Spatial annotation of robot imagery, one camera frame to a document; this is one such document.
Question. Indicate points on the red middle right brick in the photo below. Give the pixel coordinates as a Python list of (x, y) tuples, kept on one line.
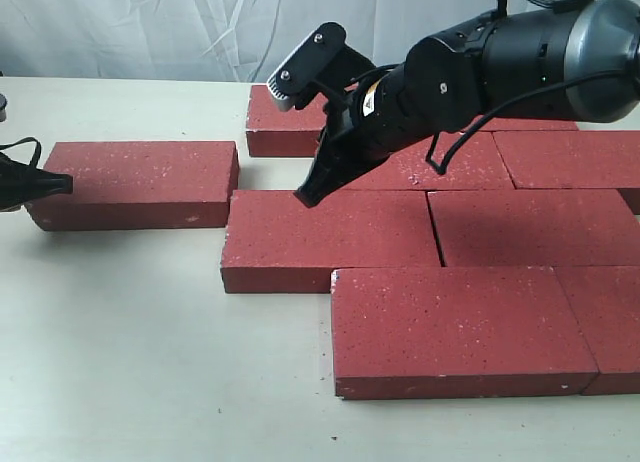
[(573, 160)]

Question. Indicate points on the red front left brick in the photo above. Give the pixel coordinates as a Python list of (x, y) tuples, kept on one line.
[(474, 332)]

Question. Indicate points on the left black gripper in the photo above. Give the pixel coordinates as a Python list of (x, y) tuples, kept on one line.
[(23, 183)]

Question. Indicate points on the red front right brick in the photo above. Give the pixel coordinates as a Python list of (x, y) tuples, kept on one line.
[(605, 302)]

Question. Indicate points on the red back right brick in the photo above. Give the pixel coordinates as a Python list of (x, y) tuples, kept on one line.
[(507, 124)]

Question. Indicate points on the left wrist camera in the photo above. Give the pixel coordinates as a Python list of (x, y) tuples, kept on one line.
[(3, 108)]

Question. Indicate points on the red top brick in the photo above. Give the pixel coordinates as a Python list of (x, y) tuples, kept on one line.
[(131, 185)]

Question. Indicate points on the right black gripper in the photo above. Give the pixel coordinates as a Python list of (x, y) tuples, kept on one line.
[(380, 121)]

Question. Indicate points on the red back left brick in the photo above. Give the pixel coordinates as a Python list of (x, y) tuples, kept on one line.
[(272, 133)]

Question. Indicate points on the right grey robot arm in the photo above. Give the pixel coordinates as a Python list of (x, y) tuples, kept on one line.
[(578, 65)]

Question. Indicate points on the red third row brick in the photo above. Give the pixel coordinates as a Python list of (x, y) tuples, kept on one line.
[(551, 227)]

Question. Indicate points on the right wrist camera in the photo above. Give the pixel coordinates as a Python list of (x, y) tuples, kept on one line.
[(321, 64)]

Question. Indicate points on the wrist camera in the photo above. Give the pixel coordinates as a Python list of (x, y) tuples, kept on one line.
[(3, 108), (321, 64)]

